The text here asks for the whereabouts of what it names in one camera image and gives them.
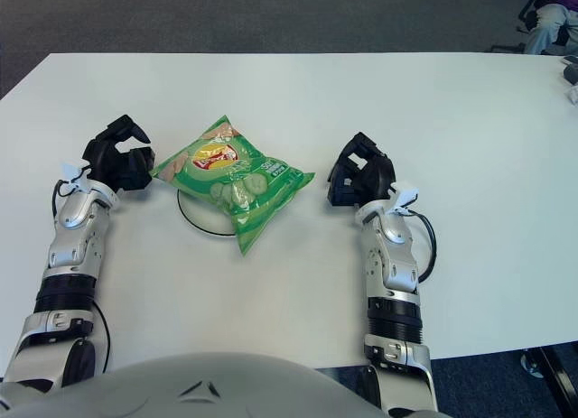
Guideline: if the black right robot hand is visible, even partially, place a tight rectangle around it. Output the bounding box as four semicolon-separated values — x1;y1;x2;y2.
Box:
325;131;398;208

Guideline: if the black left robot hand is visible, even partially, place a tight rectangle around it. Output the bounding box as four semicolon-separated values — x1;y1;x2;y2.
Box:
80;114;157;193

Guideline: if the green potato chip bag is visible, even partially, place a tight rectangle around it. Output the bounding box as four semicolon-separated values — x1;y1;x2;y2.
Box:
150;114;316;256

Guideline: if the white plate with black rim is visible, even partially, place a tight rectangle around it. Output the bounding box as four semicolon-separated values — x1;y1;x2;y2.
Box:
176;190;238;238

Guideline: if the black office chair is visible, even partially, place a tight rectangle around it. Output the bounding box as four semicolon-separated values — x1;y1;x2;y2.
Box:
489;0;543;54

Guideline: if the seated person in grey trousers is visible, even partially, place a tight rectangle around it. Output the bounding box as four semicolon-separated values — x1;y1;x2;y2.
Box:
523;0;578;56

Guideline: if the grey robot torso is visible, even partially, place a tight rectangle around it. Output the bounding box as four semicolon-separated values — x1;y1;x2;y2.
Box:
0;352;389;418

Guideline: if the black table leg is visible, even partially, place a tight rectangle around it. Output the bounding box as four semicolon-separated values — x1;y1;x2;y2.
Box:
518;343;578;418

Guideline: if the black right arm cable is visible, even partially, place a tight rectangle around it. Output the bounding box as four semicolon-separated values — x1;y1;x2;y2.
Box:
406;209;438;283

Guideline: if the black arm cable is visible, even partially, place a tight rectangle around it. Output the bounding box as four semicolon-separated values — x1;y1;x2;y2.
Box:
51;163;113;374
406;209;438;283

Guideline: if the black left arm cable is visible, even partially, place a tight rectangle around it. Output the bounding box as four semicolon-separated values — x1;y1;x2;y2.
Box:
51;163;113;374

